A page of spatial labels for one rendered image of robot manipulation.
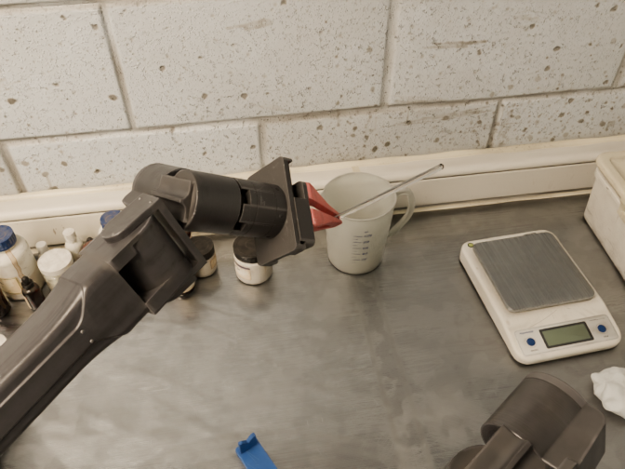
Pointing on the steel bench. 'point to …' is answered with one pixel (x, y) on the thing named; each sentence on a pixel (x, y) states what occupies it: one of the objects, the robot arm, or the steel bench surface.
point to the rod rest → (254, 454)
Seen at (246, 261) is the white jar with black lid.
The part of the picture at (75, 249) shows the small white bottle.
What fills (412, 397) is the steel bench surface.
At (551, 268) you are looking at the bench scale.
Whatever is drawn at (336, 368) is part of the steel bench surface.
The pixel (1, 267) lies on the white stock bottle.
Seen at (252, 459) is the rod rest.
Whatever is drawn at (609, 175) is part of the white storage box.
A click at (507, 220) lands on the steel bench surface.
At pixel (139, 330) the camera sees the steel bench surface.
